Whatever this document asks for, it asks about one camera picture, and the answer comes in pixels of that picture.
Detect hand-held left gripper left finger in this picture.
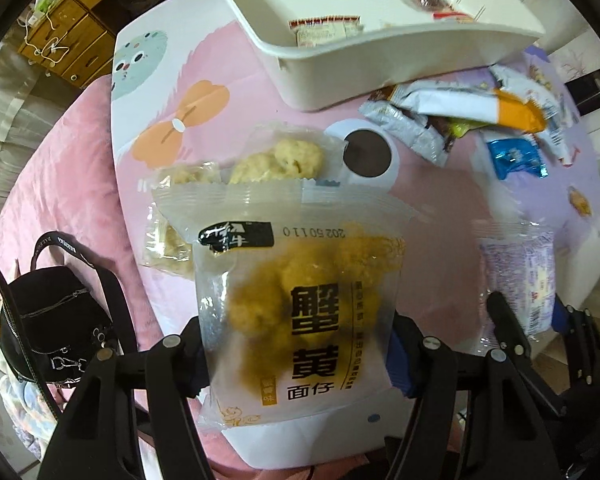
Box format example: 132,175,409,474
42,316,216,480

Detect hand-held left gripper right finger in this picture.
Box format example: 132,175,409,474
386,312,576,480

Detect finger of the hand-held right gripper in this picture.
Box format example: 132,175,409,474
486,291,531,361
552,294,600,401

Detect white purple packet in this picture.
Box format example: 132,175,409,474
472,220,558,356

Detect yellow noodle snack packet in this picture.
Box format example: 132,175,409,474
152,180,413,431

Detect pale noodle block packet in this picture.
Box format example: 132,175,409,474
137,160,226,281

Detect blue snack packet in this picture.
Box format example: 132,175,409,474
486,135,551,181

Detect orange white snack packet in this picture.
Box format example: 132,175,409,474
395,77,548,133

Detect silver snack packet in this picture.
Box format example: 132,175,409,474
357,100,453,166

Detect pale puffed snack packet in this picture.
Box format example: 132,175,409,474
222,127,348,191

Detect white plastic storage box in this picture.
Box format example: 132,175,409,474
198,0,563,113

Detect red sausage stick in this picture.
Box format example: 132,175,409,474
432,7,478,23

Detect beige packet red edges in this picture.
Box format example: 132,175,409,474
287,16,363,48

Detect black handbag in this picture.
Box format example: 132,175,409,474
0,232,141,386

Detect printed plush blanket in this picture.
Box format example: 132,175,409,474
0,290,61,446

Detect pink bed sheet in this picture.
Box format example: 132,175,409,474
0,77,221,480

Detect white lace cloth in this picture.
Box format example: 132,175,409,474
0,45,46,241

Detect cartoon printed small table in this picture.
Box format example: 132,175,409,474
111,0,600,471

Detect wooden desk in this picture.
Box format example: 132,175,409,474
17,0,201,91

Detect white charging cable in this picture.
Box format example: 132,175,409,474
22,7,71,68

